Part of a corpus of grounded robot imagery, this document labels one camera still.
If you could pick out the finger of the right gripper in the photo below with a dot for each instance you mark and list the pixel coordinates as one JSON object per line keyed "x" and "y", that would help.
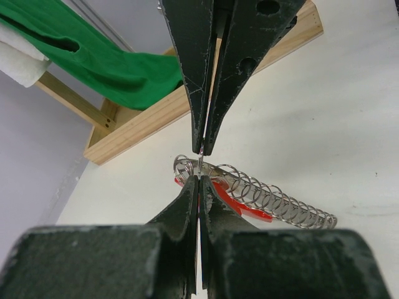
{"x": 253, "y": 28}
{"x": 191, "y": 26}

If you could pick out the white cloth on hanger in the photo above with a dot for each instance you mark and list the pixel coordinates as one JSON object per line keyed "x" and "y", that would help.
{"x": 20, "y": 60}

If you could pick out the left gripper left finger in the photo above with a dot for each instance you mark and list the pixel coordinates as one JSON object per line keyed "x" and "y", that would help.
{"x": 153, "y": 260}

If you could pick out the silver chain keyring red tag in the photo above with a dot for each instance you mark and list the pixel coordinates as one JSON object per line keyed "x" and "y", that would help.
{"x": 253, "y": 198}

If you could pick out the wooden clothes rack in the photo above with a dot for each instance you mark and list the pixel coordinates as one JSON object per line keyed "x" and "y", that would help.
{"x": 117, "y": 129}

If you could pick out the green shirt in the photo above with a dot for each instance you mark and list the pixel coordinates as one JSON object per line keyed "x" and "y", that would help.
{"x": 132, "y": 80}

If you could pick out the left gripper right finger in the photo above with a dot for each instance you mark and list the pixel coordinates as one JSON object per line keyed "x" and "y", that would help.
{"x": 238, "y": 260}

